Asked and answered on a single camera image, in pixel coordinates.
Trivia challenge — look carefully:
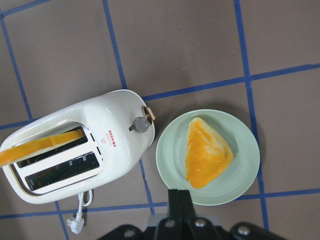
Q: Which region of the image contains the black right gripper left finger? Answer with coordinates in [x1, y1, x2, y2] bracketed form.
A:
[168, 189, 184, 225]

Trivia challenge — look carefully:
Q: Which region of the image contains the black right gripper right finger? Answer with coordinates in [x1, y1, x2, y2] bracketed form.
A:
[178, 190, 196, 223]

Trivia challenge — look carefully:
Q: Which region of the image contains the white two-slot toaster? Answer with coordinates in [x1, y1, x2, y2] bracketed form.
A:
[1, 89, 156, 204]

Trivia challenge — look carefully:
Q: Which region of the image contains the bread slice in toaster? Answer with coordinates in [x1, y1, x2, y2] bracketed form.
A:
[0, 129, 85, 167]

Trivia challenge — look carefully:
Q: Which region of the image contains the light green plate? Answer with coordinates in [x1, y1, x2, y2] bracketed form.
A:
[156, 109, 260, 206]

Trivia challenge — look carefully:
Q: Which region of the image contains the toast slice on plate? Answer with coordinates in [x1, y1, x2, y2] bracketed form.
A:
[185, 117, 235, 189]

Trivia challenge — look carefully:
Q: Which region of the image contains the white toaster power cord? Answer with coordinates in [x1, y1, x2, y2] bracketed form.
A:
[66, 189, 94, 235]

